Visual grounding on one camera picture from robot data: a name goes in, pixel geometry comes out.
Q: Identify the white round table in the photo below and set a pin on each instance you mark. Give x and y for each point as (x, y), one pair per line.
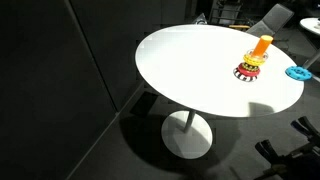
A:
(195, 66)

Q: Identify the black white striped base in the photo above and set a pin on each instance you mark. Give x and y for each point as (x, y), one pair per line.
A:
(242, 77)

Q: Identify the black clamp stand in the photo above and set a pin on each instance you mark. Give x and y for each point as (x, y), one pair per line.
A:
(302, 163)

